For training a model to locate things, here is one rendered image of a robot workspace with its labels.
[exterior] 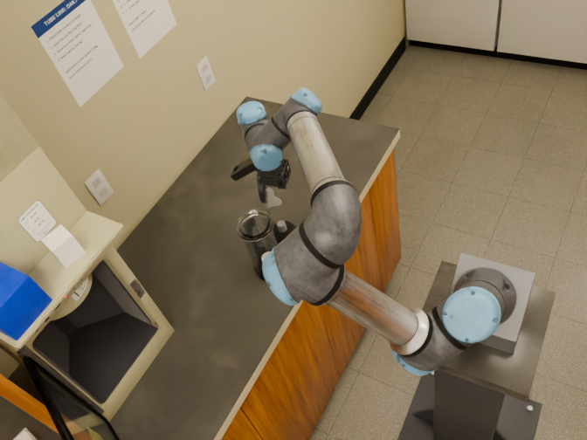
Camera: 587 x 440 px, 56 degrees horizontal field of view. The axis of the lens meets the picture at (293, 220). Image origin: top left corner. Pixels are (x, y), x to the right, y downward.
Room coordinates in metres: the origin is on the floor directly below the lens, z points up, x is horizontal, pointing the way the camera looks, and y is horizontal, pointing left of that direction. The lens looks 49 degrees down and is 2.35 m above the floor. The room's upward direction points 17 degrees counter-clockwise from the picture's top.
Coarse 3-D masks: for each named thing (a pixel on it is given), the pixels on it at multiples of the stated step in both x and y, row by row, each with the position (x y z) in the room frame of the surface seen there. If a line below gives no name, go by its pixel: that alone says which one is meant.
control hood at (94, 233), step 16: (80, 224) 0.90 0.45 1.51; (96, 224) 0.88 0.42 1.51; (112, 224) 0.87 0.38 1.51; (80, 240) 0.85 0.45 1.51; (96, 240) 0.84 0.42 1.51; (112, 240) 0.83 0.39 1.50; (48, 256) 0.83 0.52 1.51; (96, 256) 0.80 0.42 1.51; (32, 272) 0.80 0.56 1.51; (48, 272) 0.79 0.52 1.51; (64, 272) 0.77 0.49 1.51; (80, 272) 0.76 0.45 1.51; (48, 288) 0.74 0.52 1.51; (64, 288) 0.73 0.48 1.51; (0, 336) 0.66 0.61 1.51
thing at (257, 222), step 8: (248, 216) 1.10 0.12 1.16; (256, 216) 1.10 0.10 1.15; (264, 216) 1.08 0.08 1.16; (240, 224) 1.07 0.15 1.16; (248, 224) 1.10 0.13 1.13; (256, 224) 1.10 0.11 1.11; (264, 224) 1.09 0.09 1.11; (272, 224) 1.04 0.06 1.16; (240, 232) 1.04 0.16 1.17; (248, 232) 1.09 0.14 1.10; (256, 232) 1.10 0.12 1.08; (264, 232) 1.02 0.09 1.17; (272, 232) 1.04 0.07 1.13; (264, 240) 1.02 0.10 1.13; (272, 240) 1.03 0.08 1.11; (248, 248) 1.04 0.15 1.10; (256, 248) 1.02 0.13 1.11; (264, 248) 1.02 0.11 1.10; (272, 248) 1.02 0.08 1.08; (256, 256) 1.02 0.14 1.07; (264, 256) 1.02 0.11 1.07; (256, 264) 1.03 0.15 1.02
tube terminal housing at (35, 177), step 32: (32, 160) 0.92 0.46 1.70; (0, 192) 0.85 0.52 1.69; (32, 192) 0.89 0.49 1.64; (64, 192) 0.93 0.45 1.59; (0, 224) 0.82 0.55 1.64; (64, 224) 0.89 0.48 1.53; (0, 256) 0.79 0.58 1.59; (32, 256) 0.82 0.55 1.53; (128, 288) 0.94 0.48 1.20; (160, 320) 0.93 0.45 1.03; (128, 384) 0.79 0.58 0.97
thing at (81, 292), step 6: (90, 276) 0.91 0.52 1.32; (84, 282) 0.88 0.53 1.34; (90, 282) 0.89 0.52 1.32; (78, 288) 0.86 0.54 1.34; (84, 288) 0.87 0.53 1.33; (78, 294) 0.85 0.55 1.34; (84, 294) 0.86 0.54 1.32; (72, 300) 0.84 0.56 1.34; (78, 300) 0.84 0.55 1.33; (66, 306) 0.83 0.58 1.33; (72, 306) 0.83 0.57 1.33; (60, 312) 0.82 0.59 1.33; (66, 312) 0.82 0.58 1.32; (54, 318) 0.82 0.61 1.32
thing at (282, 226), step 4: (276, 224) 1.20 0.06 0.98; (280, 224) 1.17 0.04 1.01; (284, 224) 1.16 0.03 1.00; (288, 224) 1.18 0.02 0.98; (292, 224) 1.18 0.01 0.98; (276, 228) 1.18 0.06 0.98; (280, 228) 1.16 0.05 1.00; (284, 228) 1.16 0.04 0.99; (288, 228) 1.17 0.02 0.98; (292, 228) 1.16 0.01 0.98; (276, 232) 1.17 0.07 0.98; (280, 232) 1.16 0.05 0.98; (284, 232) 1.16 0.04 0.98; (288, 232) 1.15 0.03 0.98; (276, 236) 1.15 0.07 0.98; (280, 236) 1.15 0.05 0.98; (284, 236) 1.14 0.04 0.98; (280, 240) 1.13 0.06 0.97
